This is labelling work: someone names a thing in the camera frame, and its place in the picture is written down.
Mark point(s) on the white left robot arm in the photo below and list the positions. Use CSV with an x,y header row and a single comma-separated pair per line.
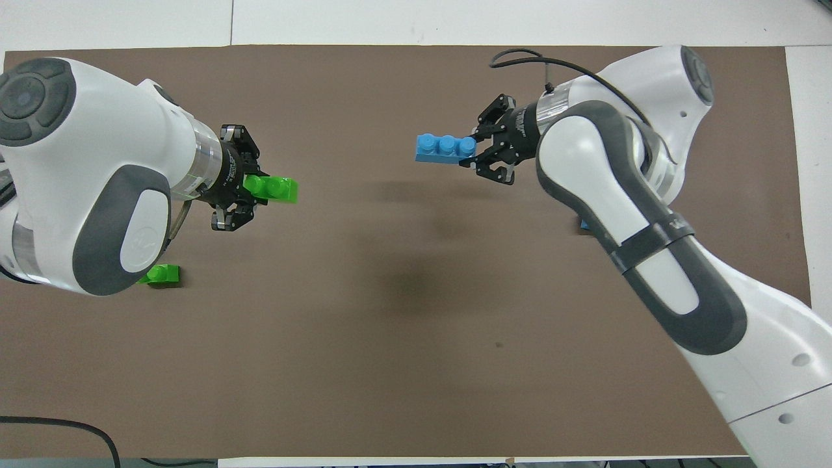
x,y
97,162

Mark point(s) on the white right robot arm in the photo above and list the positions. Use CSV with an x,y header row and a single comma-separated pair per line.
x,y
650,260

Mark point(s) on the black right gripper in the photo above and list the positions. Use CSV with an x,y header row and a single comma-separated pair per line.
x,y
525,133

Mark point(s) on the green two-stud toy brick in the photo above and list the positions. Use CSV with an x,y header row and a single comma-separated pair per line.
x,y
276,190
162,275

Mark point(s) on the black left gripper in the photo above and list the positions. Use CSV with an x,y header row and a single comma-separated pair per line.
x,y
233,175

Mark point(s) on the brown table mat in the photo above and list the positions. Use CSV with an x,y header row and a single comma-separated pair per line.
x,y
390,325

